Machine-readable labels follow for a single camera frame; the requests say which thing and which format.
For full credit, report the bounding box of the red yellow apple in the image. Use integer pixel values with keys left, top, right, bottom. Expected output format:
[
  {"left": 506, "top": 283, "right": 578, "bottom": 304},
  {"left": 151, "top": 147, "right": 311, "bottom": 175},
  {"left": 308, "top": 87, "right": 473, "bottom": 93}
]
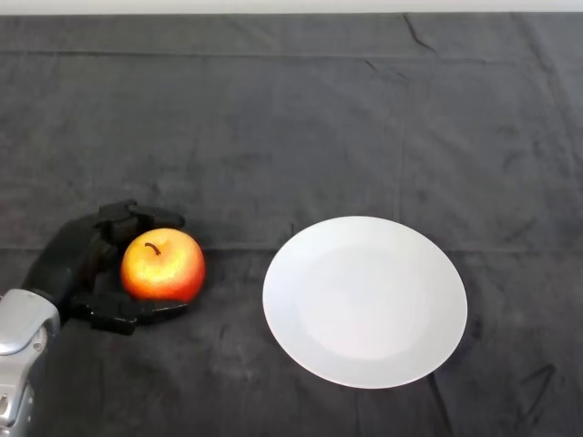
[{"left": 120, "top": 229, "right": 207, "bottom": 302}]

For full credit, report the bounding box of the white round plate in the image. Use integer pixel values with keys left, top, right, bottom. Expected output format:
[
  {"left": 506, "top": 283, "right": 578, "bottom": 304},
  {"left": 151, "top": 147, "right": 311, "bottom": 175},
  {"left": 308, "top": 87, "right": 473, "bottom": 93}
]
[{"left": 261, "top": 216, "right": 468, "bottom": 390}]

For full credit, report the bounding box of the black cloth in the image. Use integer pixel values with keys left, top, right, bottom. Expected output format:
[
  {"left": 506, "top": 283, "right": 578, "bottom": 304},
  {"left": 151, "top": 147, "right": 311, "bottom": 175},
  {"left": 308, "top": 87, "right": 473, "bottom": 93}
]
[{"left": 0, "top": 13, "right": 583, "bottom": 437}]

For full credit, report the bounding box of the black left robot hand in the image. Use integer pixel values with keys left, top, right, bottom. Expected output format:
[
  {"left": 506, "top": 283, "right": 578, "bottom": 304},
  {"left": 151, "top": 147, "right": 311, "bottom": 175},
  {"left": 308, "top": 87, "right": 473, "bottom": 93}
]
[{"left": 21, "top": 199, "right": 189, "bottom": 337}]

